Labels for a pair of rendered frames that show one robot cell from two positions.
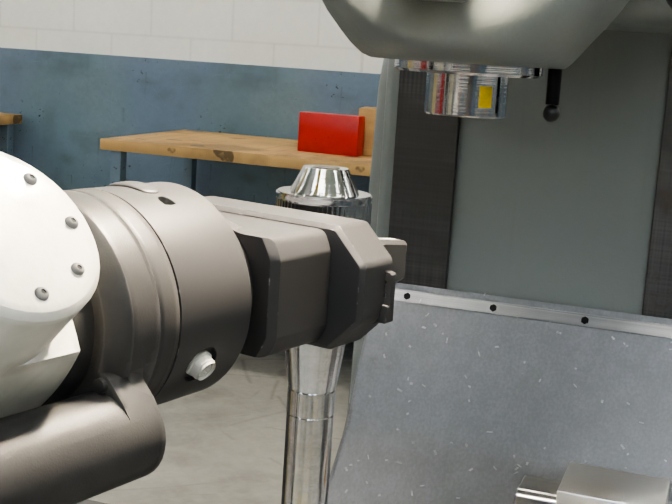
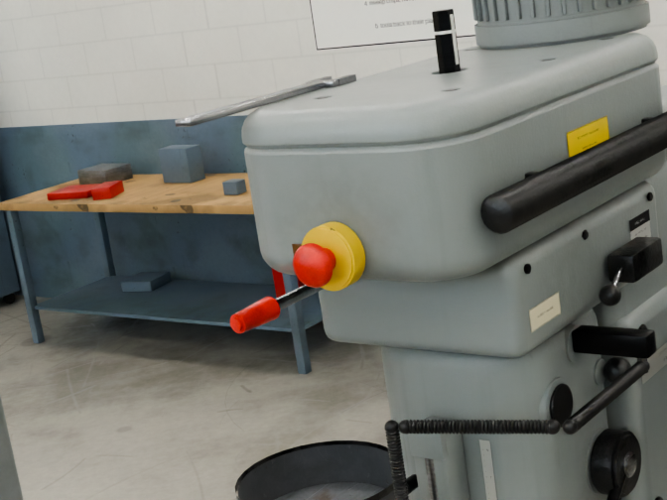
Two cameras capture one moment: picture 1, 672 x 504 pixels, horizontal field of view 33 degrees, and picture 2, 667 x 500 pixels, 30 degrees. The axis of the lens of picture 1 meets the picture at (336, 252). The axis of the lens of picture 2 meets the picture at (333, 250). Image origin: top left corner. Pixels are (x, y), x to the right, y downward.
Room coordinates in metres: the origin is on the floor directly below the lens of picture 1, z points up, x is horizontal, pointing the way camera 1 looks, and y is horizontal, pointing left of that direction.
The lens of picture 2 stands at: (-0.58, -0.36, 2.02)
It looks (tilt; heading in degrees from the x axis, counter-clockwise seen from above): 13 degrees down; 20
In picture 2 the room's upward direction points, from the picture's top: 9 degrees counter-clockwise
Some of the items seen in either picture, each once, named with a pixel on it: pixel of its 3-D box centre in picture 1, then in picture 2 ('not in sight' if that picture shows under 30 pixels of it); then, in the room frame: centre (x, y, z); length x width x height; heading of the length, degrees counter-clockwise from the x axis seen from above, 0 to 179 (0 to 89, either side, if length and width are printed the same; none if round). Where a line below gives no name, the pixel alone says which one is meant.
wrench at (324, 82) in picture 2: not in sight; (267, 98); (0.55, 0.09, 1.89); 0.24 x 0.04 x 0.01; 161
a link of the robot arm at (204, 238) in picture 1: (197, 288); not in sight; (0.47, 0.06, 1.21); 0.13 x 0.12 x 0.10; 57
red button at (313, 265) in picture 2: not in sight; (317, 263); (0.42, 0.01, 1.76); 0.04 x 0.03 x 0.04; 71
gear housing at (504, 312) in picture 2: not in sight; (495, 258); (0.70, -0.08, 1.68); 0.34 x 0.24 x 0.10; 161
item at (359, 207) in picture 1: (320, 245); not in sight; (0.54, 0.01, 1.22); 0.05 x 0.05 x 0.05
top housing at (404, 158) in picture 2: not in sight; (466, 145); (0.67, -0.07, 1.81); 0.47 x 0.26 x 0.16; 161
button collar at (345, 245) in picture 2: not in sight; (333, 256); (0.44, 0.01, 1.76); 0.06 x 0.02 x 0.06; 71
